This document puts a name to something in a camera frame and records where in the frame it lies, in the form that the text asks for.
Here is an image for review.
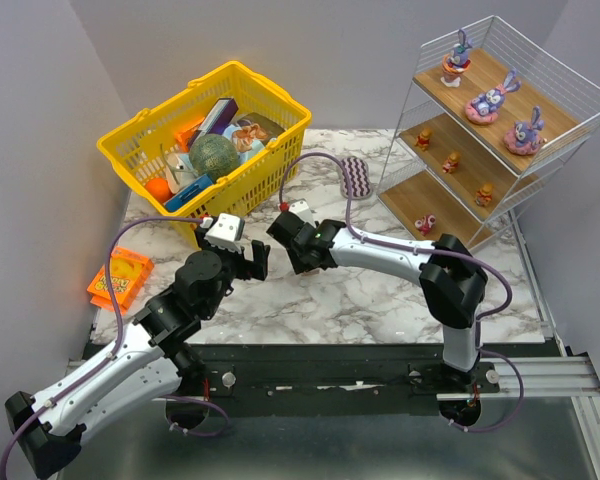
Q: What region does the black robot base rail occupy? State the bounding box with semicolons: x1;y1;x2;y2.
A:
124;342;526;431

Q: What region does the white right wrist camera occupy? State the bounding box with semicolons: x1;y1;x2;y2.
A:
279;199;314;224

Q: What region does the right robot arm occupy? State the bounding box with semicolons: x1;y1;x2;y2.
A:
267;211;487;378

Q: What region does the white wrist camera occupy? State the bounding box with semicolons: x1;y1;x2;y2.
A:
201;213;244;253
279;199;314;224

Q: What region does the white bag in basket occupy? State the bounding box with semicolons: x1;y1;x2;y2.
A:
162;152;198;194

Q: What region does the blue box in basket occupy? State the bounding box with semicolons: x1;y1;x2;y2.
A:
165;174;213;212

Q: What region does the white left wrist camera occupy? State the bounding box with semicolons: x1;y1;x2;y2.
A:
201;213;244;253

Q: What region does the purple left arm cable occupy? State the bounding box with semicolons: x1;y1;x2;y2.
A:
0;214;214;479

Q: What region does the purple bunny donut toy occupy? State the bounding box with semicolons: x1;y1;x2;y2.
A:
503;106;547;156

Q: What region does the small purple bunny toy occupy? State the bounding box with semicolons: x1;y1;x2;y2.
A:
440;28;473;88

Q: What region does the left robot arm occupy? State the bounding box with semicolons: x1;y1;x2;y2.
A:
5;240;271;479

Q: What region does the red white clown toy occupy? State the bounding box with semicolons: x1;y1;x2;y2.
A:
414;214;437;236

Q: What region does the white wire wooden shelf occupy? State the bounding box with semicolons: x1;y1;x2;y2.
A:
377;14;600;251

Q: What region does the chips bag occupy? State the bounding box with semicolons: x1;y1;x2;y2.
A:
222;112;285;164

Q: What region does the purple wavy striped sponge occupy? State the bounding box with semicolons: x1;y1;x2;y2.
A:
339;156;372;200

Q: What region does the orange ball in basket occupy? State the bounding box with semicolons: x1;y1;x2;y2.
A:
145;177;173;204

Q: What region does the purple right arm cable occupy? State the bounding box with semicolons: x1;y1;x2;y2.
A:
278;152;526;431

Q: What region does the orange bear toy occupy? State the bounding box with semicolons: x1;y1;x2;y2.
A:
442;151;461;174
474;183;493;208
414;127;433;151

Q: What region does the green netted melon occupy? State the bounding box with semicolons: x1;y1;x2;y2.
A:
189;134;240;182

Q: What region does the orange candy box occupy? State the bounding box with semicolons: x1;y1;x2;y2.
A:
174;117;205;152

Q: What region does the orange scrub daddy box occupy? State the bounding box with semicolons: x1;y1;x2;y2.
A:
87;246;154;315

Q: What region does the yellow plastic basket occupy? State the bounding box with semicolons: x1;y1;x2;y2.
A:
96;60;313;251

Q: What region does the purple box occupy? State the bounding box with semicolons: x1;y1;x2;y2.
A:
187;97;238;147

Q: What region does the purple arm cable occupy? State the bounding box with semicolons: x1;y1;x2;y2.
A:
0;214;214;479
278;152;526;431

